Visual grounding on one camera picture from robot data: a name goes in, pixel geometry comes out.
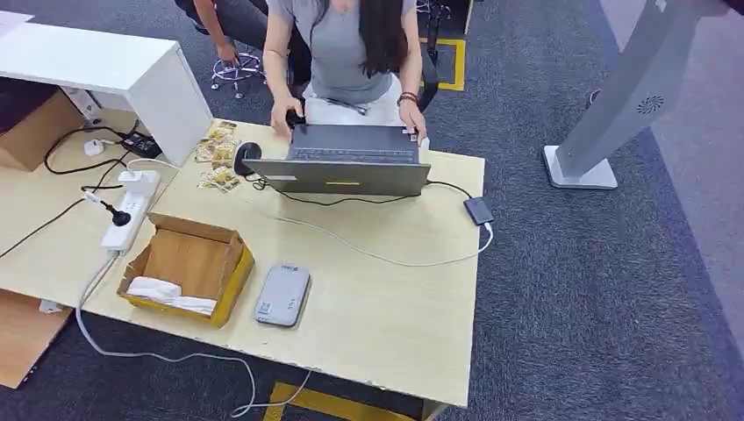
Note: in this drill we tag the person's left hand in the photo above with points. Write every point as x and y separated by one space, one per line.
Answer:
414 119

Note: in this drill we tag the person's right hand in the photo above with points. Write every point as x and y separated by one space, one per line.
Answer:
282 113

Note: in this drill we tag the small black device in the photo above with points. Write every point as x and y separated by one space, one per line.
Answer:
295 120

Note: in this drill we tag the grey laptop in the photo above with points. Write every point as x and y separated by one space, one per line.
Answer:
349 174

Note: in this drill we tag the black computer mouse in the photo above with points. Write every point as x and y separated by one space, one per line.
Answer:
247 156

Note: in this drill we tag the chrome stool base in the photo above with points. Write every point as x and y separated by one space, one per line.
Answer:
235 67

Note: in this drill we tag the yellow floor tape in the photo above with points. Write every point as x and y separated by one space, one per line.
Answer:
460 64

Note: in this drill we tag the seated person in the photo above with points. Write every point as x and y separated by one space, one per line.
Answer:
343 52

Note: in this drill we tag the background person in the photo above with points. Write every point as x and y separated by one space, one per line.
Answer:
224 17

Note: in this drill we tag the black dongle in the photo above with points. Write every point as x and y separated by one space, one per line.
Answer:
479 210

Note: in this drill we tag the black power adapter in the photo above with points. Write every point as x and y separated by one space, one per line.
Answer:
141 144

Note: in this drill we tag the white plug adapter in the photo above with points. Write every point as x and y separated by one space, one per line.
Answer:
140 181

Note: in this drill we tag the wooden box with yellow rim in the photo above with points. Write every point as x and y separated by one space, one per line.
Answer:
192 258

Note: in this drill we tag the grey card reader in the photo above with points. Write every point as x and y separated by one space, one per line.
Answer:
283 295

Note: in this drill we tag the white power strip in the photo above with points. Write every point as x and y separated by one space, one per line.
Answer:
129 224

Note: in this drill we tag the white cabinet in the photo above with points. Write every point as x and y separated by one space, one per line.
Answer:
99 64

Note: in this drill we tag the small white charger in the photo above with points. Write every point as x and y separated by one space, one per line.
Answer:
93 147

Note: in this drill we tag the white printed carton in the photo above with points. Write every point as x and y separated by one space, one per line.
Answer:
82 103

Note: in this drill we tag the grey kiosk stand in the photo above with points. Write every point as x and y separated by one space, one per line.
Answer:
625 87

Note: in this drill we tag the white cloth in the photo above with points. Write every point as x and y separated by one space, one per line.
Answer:
157 289

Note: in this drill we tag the brown cardboard box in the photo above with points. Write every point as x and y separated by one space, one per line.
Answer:
38 132

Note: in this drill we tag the white paper sheet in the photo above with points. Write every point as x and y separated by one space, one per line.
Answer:
11 20

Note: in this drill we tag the small white block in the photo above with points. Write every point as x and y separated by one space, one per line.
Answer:
51 306

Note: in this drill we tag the yellow table frame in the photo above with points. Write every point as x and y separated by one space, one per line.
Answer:
331 402

